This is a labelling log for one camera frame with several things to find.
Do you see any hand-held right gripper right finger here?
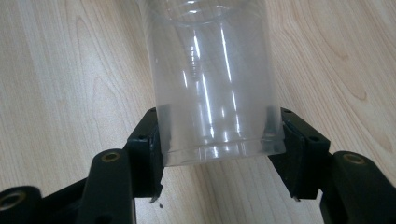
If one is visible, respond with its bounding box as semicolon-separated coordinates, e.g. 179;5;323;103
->
268;107;332;203

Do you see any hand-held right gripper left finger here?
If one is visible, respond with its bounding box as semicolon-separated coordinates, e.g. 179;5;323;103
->
125;107;165;203

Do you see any transparent drinking cup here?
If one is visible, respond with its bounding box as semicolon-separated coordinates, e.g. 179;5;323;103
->
136;0;287;167

